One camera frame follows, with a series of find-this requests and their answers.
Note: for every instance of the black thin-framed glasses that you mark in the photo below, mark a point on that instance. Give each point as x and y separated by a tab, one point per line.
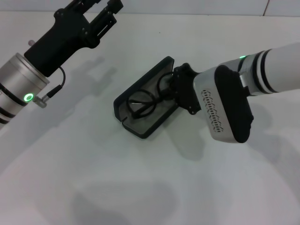
139	115

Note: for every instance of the black glasses case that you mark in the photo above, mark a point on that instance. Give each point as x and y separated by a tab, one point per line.
140	127

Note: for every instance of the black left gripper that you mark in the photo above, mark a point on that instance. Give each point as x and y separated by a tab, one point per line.
61	39

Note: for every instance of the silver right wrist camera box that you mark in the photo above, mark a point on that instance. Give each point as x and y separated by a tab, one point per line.
225	105

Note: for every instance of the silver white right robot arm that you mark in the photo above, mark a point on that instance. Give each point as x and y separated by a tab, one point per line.
276	68

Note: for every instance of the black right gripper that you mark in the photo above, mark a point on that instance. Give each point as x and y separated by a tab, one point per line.
186	91

